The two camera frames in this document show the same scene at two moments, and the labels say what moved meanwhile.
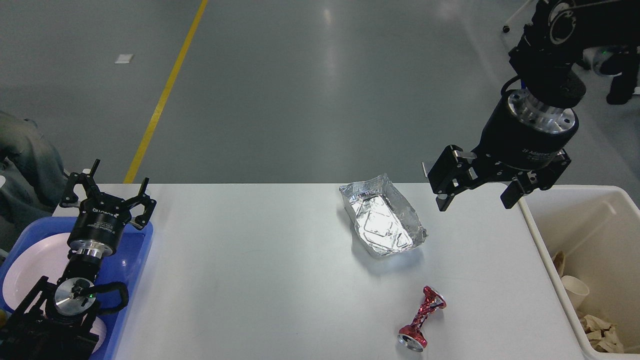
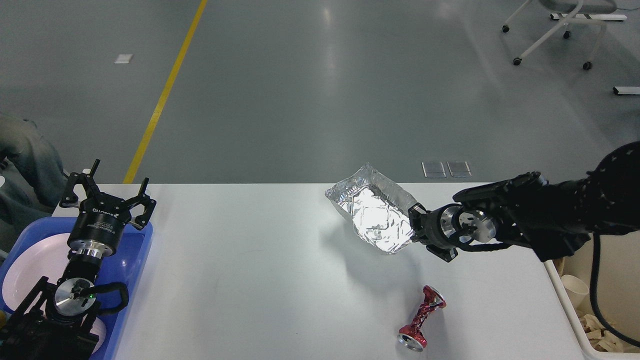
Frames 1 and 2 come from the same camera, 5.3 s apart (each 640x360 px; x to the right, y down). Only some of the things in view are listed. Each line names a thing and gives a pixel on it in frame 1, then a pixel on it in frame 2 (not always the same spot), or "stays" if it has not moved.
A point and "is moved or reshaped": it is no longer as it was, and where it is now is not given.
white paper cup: (576, 289) stays
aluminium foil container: (384, 223) is moved or reshaped
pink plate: (45, 257) stays
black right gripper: (522, 135) → (435, 227)
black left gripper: (96, 231) stays
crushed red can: (411, 336) stays
